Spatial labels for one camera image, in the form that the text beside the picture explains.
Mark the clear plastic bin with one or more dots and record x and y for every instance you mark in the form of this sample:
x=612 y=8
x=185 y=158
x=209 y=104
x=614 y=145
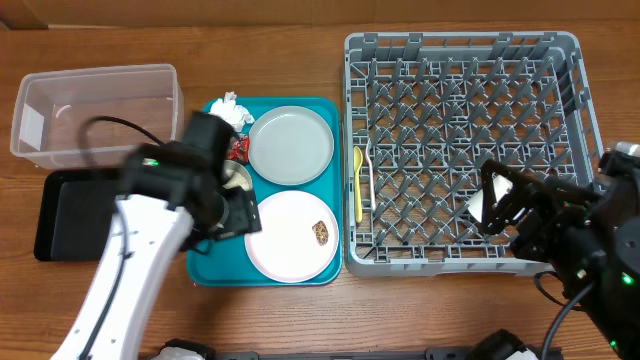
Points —
x=107 y=111

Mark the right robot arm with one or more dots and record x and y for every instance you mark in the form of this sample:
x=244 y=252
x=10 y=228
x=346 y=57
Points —
x=591 y=240

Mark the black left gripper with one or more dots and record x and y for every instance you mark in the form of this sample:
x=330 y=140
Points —
x=242 y=213

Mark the pink plate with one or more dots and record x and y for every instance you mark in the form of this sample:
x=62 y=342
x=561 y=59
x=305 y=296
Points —
x=286 y=249

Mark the grey plate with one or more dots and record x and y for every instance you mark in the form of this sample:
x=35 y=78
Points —
x=290 y=145

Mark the yellow plastic spoon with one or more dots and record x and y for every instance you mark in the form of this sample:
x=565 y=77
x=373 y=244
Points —
x=358 y=161

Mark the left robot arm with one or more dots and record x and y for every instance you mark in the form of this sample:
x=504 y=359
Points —
x=170 y=197

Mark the grey dishwasher rack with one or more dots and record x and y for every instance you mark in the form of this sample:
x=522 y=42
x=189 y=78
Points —
x=436 y=106

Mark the red candy wrapper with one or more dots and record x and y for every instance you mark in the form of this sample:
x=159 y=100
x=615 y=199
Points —
x=239 y=149

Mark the teal plastic tray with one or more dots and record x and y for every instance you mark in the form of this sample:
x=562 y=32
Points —
x=226 y=263

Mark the black tray bin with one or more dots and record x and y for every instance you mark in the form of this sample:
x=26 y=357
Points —
x=75 y=214

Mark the bowl of rice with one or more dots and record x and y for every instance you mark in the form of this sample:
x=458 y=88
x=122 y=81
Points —
x=236 y=175

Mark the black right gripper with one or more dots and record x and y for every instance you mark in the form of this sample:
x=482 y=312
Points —
x=553 y=201

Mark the white plastic spoon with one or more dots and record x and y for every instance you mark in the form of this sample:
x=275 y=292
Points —
x=372 y=195

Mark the brown food scrap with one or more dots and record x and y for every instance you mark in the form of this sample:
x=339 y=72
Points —
x=321 y=232

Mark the crumpled white tissue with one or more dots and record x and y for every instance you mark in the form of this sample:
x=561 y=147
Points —
x=231 y=112

